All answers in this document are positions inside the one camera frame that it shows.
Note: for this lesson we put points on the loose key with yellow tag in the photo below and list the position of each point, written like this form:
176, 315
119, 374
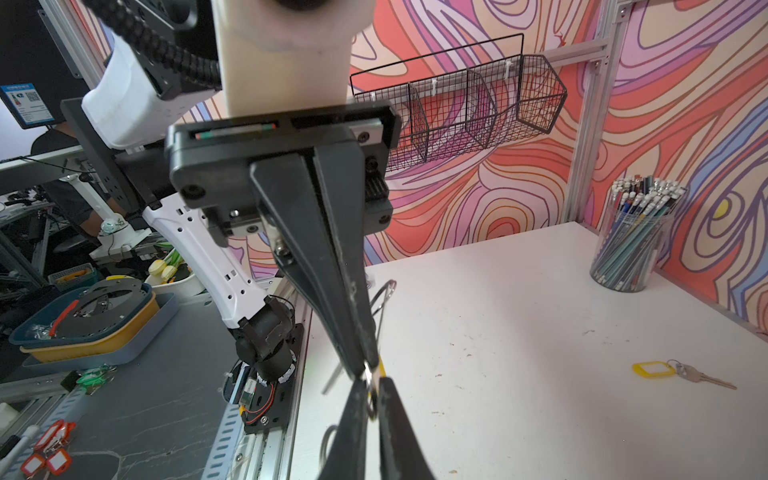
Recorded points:
674, 368

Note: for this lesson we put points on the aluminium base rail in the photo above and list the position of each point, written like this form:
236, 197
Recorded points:
263, 449

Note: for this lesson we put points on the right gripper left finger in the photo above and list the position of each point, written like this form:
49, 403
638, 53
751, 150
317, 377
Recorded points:
343, 447

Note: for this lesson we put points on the monitor screen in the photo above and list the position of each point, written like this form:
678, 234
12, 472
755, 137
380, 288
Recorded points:
27, 105

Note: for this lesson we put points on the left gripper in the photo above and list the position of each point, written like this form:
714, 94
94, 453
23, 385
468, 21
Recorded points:
271, 172

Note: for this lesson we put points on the red key tags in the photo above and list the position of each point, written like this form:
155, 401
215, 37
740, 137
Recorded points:
49, 453

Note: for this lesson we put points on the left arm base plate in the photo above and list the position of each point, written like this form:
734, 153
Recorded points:
262, 405

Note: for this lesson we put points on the black wire basket left wall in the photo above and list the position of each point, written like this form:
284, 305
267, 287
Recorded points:
464, 99

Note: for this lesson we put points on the metal cup of pens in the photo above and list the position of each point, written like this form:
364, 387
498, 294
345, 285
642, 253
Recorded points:
635, 223

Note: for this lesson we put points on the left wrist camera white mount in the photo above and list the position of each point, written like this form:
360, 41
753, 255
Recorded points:
277, 56

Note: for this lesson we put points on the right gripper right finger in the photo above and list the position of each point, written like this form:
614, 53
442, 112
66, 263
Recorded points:
400, 454

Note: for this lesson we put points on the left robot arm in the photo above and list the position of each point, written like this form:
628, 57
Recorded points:
196, 62

